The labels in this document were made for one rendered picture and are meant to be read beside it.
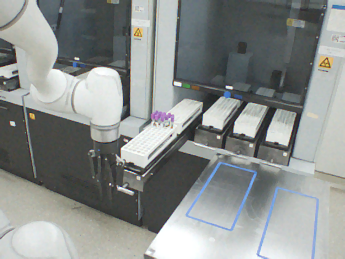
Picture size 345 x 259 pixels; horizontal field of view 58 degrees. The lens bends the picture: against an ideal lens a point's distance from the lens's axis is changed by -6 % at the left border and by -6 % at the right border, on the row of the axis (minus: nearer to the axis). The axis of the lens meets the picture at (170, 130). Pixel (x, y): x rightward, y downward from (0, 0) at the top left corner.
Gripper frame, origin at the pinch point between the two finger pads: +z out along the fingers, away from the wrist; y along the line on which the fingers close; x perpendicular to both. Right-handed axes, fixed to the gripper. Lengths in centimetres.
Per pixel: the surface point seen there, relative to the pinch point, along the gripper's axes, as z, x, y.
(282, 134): -7, -61, -48
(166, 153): -1.2, -30.9, -6.6
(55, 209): 79, -51, 81
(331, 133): 34, -178, -79
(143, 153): -6.6, -18.3, -3.2
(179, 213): -2.4, 1.2, -26.5
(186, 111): -8, -61, -3
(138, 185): 3.3, -12.3, -4.9
